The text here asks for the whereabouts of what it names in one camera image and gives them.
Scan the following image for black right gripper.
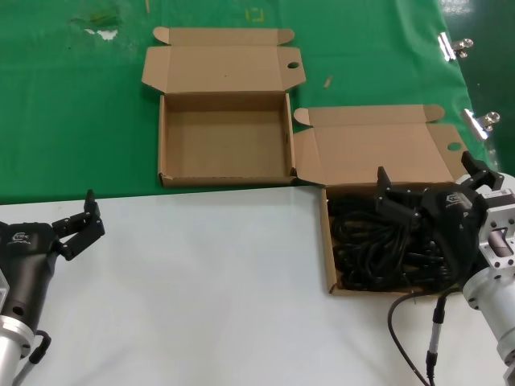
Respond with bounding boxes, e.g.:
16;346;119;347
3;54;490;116
375;150;502;291

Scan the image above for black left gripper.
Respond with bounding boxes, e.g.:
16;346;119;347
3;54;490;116
0;189;106;335

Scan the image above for shallow open cardboard box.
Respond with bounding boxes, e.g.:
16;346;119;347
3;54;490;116
140;26;307;189

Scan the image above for silver metal binder clip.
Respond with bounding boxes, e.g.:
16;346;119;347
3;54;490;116
461;108;502;141
437;32;475;62

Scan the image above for green table cloth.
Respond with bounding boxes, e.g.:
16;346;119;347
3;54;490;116
0;0;509;206

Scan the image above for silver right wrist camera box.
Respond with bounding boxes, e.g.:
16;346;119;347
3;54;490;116
478;172;515;275

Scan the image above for cardboard box holding cables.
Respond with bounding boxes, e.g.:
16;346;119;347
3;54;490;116
292;104;484;298

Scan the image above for black cable bundle white prongs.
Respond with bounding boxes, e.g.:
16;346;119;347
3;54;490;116
328;192;427;221

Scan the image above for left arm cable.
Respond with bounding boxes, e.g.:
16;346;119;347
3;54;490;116
11;329;52;386

